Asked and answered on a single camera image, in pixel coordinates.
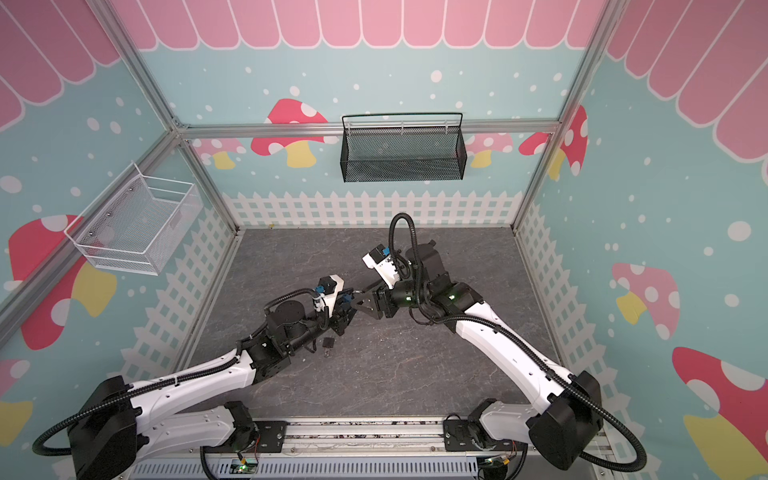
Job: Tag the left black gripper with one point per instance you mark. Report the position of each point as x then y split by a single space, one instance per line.
341 317

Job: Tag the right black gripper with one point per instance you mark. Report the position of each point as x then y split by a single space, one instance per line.
384 299

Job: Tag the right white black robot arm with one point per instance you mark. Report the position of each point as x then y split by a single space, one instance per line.
563 416

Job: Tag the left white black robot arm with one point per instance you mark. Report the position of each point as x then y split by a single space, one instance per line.
123 423

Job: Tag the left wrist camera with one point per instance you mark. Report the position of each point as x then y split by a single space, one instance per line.
328 290

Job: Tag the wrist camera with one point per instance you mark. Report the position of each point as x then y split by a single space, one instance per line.
380 259
328 290

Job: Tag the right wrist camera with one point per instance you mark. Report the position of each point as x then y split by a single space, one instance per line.
380 259

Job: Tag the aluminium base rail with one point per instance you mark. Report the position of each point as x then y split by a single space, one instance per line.
310 437

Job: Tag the black mesh wall basket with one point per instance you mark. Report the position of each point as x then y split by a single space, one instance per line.
414 146

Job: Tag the white vented cable duct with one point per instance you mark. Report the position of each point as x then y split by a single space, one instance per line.
346 468

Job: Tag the white mesh wall basket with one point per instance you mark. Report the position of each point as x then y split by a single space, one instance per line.
136 225

